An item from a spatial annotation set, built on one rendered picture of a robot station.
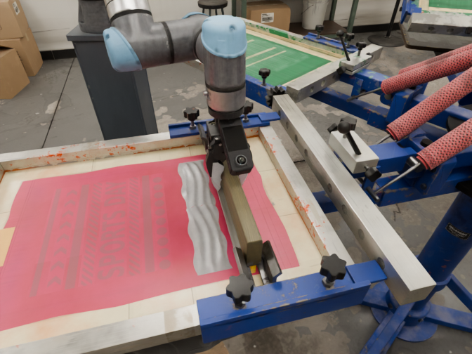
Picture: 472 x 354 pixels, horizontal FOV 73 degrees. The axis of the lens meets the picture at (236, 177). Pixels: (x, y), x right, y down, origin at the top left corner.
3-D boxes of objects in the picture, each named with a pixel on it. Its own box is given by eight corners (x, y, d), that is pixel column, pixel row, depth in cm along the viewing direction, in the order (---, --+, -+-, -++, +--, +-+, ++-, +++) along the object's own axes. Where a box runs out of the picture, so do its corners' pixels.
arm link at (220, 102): (250, 90, 58) (206, 95, 56) (249, 112, 61) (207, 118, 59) (240, 73, 63) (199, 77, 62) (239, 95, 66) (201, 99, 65)
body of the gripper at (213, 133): (238, 138, 75) (238, 90, 67) (248, 161, 69) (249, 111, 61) (206, 143, 74) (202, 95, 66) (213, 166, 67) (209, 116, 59)
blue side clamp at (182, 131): (172, 153, 95) (169, 133, 91) (171, 143, 99) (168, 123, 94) (268, 139, 101) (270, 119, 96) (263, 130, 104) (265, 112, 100)
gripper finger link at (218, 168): (215, 177, 79) (221, 146, 73) (220, 193, 74) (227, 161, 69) (203, 177, 78) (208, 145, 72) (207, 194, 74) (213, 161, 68)
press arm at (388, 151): (340, 181, 78) (344, 166, 75) (329, 166, 82) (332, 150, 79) (402, 171, 81) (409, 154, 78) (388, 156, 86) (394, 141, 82)
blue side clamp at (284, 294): (203, 344, 55) (199, 326, 50) (198, 316, 58) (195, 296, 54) (361, 304, 60) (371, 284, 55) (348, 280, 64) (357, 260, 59)
